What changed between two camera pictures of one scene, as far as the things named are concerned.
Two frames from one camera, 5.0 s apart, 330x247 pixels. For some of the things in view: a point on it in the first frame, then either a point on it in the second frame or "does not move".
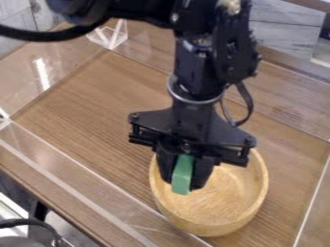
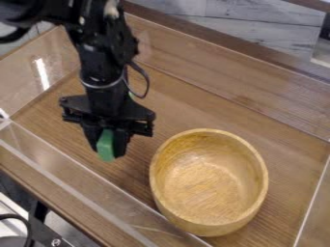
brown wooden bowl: (225, 205) does not move
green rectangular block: (182, 175) -> (105, 146)
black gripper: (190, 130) -> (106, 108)
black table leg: (40, 210) does not move
